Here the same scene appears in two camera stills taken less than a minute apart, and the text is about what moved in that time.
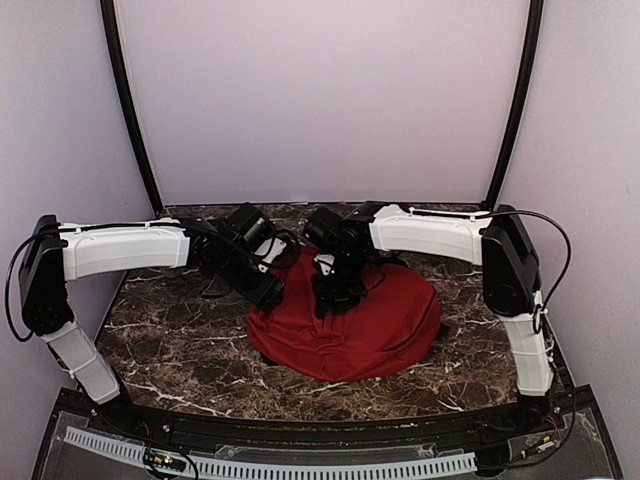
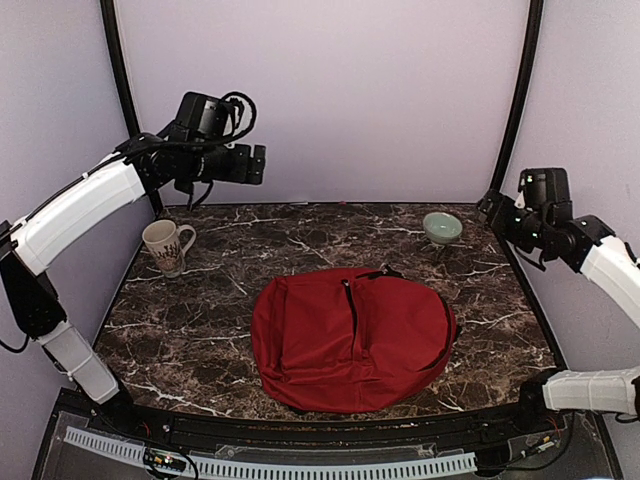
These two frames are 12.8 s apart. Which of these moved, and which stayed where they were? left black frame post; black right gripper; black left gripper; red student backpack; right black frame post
Moved: black left gripper; black right gripper; red student backpack
Stayed: left black frame post; right black frame post
